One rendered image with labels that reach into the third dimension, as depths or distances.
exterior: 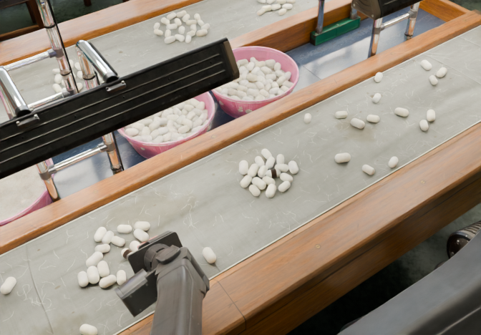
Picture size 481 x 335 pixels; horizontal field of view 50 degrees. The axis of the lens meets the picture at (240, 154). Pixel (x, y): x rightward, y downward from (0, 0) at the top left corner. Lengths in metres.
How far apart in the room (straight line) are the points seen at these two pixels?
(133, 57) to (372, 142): 0.77
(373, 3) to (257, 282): 0.63
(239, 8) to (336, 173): 0.82
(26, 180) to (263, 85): 0.67
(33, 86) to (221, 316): 0.93
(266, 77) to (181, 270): 0.85
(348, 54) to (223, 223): 0.82
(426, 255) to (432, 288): 1.64
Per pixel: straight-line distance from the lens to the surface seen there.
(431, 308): 0.40
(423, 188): 1.20
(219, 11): 1.83
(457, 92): 1.53
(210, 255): 1.05
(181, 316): 0.64
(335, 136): 1.31
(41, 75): 1.65
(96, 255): 1.09
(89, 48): 0.98
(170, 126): 1.35
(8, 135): 0.87
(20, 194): 1.30
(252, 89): 1.44
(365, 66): 1.52
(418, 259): 2.03
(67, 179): 1.38
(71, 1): 3.70
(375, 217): 1.12
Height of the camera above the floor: 1.62
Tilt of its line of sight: 45 degrees down
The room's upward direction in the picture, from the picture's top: 3 degrees counter-clockwise
